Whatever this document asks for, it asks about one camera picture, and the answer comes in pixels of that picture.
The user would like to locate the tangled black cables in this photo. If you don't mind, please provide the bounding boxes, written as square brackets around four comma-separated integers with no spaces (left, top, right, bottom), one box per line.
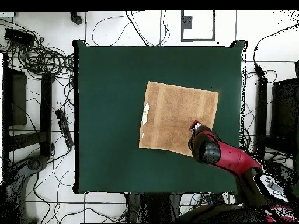
[240,102,281,164]
[0,18,75,81]

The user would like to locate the small black round device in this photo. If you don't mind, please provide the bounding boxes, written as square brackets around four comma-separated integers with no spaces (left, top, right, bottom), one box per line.
[69,11,84,26]

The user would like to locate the dark green table cloth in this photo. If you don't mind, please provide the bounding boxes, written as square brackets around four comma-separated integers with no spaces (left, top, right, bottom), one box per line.
[72,40,248,195]

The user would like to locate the black power strip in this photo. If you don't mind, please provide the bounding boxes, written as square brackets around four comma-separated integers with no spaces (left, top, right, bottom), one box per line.
[55,108,74,149]

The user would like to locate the black frame stand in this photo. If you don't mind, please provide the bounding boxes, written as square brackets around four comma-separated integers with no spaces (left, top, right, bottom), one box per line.
[2,53,56,160]
[253,59,299,169]

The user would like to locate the black adapter box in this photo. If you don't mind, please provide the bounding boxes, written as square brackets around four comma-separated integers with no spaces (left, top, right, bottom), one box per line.
[4,27,36,47]

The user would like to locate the dark grey stand base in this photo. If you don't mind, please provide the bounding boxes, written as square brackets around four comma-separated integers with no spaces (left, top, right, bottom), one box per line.
[4,155,50,224]

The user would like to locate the black cable with plug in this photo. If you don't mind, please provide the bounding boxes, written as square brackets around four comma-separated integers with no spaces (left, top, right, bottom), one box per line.
[253,23,299,79]

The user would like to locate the thin looped black cable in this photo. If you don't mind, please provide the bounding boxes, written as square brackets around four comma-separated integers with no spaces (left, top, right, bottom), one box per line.
[92,10,171,47]

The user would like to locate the tan terry towel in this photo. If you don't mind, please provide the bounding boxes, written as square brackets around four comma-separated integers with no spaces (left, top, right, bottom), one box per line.
[138,80,220,158]

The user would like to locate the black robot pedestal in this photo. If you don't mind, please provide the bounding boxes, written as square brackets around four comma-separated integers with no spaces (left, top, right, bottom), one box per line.
[126,193,182,223]

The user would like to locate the grey square frame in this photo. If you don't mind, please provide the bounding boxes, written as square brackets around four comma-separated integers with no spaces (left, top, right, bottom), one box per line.
[180,10,216,43]

